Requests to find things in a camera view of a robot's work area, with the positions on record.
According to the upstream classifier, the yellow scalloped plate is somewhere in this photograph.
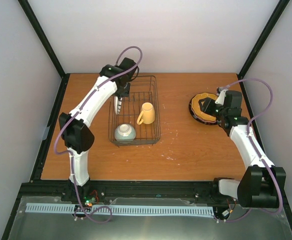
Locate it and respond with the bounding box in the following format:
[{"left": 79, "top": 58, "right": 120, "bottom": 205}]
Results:
[{"left": 191, "top": 92, "right": 218, "bottom": 122}]

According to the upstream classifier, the white blue striped plate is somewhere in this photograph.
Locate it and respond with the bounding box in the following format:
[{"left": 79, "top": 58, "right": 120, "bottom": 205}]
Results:
[{"left": 114, "top": 96, "right": 123, "bottom": 115}]

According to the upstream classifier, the yellow ceramic mug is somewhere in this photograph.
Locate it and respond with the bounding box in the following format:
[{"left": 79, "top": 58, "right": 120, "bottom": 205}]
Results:
[{"left": 136, "top": 102, "right": 156, "bottom": 125}]

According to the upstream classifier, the black wire dish rack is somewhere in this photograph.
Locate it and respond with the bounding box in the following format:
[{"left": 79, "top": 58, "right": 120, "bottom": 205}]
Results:
[{"left": 108, "top": 75, "right": 161, "bottom": 147}]

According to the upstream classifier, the light green ceramic bowl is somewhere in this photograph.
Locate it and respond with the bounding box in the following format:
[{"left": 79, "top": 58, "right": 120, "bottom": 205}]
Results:
[{"left": 114, "top": 123, "right": 136, "bottom": 142}]

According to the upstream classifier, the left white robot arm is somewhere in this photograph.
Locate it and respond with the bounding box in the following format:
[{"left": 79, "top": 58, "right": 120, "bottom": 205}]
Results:
[{"left": 57, "top": 57, "right": 138, "bottom": 202}]

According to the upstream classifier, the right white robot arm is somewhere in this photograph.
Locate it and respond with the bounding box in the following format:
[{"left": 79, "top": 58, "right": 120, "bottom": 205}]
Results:
[{"left": 191, "top": 89, "right": 286, "bottom": 214}]

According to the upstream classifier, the black bottom plate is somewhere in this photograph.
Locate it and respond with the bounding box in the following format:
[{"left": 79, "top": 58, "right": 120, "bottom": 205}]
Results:
[{"left": 188, "top": 100, "right": 218, "bottom": 126}]

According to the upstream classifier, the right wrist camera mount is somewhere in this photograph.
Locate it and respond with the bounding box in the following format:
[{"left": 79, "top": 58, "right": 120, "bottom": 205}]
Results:
[{"left": 215, "top": 87, "right": 229, "bottom": 105}]

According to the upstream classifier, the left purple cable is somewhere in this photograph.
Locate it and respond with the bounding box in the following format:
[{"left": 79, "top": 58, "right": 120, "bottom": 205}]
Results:
[{"left": 53, "top": 46, "right": 143, "bottom": 224}]

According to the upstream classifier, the left black frame post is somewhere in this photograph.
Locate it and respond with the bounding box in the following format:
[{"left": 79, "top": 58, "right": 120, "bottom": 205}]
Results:
[{"left": 17, "top": 0, "right": 67, "bottom": 79}]

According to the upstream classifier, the black frame post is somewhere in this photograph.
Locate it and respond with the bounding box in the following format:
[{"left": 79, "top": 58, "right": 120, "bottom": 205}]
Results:
[
  {"left": 17, "top": 0, "right": 67, "bottom": 79},
  {"left": 237, "top": 0, "right": 291, "bottom": 78}
]

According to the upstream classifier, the right black frame post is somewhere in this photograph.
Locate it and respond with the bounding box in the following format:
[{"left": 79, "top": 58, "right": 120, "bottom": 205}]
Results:
[{"left": 237, "top": 0, "right": 291, "bottom": 78}]

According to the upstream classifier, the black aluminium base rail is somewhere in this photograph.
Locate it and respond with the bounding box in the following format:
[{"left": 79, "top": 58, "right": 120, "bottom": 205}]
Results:
[{"left": 18, "top": 178, "right": 286, "bottom": 209}]

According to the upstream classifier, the light blue slotted cable duct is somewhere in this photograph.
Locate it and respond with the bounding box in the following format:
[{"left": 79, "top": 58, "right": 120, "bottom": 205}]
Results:
[{"left": 25, "top": 203, "right": 214, "bottom": 218}]

